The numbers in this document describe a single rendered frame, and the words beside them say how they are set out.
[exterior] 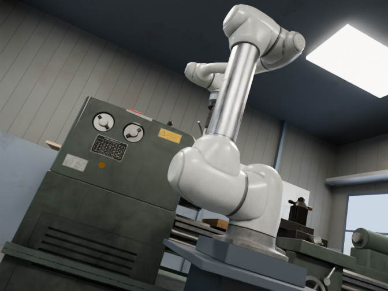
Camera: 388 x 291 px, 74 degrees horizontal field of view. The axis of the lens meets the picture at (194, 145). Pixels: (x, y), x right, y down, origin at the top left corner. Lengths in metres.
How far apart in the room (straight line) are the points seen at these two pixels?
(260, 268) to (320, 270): 0.76
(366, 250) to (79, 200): 1.63
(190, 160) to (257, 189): 0.23
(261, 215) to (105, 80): 3.86
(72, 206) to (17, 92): 3.38
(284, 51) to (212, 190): 0.62
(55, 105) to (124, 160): 3.14
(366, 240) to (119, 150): 1.54
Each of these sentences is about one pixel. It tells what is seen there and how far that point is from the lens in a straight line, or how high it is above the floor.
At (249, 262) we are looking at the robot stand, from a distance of 0.75.
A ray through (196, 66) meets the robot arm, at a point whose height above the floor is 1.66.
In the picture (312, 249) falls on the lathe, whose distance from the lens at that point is 1.42.
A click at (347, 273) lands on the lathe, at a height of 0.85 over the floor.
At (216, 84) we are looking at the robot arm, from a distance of 1.54.
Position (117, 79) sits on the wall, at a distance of 4.42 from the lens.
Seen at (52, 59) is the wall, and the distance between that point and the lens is 4.62.
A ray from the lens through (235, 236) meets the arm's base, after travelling 0.82.
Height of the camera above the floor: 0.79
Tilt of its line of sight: 19 degrees up
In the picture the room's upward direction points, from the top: 18 degrees clockwise
